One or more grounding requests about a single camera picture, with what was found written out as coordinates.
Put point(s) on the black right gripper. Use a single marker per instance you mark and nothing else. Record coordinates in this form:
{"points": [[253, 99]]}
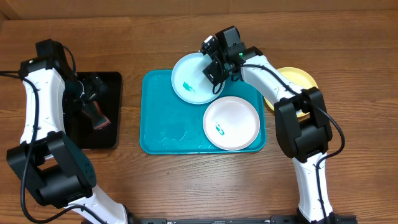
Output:
{"points": [[216, 76]]}

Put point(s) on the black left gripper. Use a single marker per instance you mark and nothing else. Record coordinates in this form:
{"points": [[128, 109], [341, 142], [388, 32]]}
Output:
{"points": [[94, 84]]}

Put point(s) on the black and orange sponge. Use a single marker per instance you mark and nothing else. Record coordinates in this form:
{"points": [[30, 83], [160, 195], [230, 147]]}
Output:
{"points": [[98, 119]]}

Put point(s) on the light blue plate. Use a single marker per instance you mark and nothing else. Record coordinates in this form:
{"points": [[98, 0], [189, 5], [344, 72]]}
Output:
{"points": [[189, 82]]}

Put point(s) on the white plate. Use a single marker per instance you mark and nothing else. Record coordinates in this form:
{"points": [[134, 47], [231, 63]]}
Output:
{"points": [[231, 123]]}

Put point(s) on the yellow-green plate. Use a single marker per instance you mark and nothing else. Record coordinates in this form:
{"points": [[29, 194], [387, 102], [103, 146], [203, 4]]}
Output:
{"points": [[292, 75]]}

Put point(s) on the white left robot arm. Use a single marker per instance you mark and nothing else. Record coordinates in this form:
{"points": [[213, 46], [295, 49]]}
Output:
{"points": [[51, 167]]}

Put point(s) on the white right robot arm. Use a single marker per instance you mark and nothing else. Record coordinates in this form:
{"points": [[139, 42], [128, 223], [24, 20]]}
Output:
{"points": [[302, 124]]}

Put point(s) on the black plastic tray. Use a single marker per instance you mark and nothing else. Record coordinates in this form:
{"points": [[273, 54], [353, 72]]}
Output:
{"points": [[79, 127]]}

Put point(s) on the teal plastic tray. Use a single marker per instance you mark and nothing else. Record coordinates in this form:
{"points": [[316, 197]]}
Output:
{"points": [[171, 126]]}

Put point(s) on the cardboard back panel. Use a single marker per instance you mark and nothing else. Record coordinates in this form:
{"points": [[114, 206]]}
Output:
{"points": [[60, 9]]}

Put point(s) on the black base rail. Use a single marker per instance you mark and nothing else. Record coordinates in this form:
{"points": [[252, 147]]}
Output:
{"points": [[276, 219]]}

